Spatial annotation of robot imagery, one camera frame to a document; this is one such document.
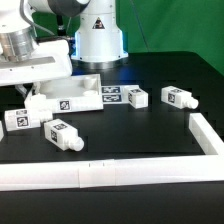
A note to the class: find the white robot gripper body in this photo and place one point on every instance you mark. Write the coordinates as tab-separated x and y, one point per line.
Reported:
49	61

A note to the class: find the white square tabletop part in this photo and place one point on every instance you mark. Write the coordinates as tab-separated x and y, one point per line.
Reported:
72	94

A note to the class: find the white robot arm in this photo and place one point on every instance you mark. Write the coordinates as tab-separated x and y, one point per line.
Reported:
28	52

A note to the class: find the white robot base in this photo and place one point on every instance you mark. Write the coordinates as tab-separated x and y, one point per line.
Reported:
99	41

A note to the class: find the white sheet with markers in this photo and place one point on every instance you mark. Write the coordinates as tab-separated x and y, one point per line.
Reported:
114	94

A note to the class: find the white U-shaped fence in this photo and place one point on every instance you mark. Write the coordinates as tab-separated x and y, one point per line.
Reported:
123	172

